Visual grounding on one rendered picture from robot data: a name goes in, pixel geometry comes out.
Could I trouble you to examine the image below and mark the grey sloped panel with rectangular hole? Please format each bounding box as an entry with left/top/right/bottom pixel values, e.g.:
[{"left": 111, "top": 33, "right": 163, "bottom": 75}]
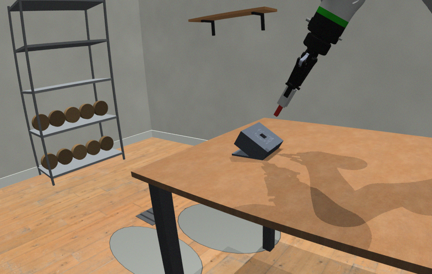
[{"left": 232, "top": 122, "right": 283, "bottom": 160}]

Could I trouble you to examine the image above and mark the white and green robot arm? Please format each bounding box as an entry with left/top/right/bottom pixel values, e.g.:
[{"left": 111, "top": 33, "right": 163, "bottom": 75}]
[{"left": 306, "top": 0, "right": 365, "bottom": 44}]

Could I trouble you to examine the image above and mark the red square peg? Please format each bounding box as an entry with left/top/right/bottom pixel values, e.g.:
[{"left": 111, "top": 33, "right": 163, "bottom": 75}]
[{"left": 274, "top": 105, "right": 283, "bottom": 117}]

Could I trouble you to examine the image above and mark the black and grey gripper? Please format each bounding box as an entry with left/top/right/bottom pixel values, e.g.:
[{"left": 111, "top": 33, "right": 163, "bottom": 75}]
[{"left": 277, "top": 32, "right": 331, "bottom": 108}]

